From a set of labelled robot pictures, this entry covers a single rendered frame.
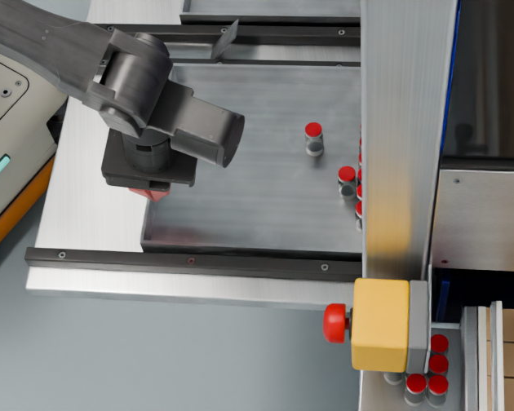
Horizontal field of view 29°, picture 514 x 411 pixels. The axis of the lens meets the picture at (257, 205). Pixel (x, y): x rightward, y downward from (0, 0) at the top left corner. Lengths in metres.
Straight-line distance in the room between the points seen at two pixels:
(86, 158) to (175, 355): 0.88
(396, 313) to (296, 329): 1.12
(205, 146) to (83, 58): 0.15
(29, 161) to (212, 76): 0.93
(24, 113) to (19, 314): 0.43
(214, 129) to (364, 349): 0.26
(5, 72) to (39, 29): 1.26
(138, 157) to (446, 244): 0.33
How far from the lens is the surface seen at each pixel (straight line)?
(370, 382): 1.11
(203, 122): 0.98
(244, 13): 1.34
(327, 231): 1.18
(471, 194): 0.89
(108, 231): 1.23
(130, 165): 1.09
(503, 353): 1.08
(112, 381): 2.11
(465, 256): 0.99
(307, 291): 1.15
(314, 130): 1.20
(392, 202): 0.90
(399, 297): 0.98
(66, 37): 0.94
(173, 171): 1.09
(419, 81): 0.75
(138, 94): 0.94
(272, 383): 2.05
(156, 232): 1.21
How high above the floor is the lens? 1.93
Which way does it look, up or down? 60 degrees down
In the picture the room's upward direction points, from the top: 11 degrees counter-clockwise
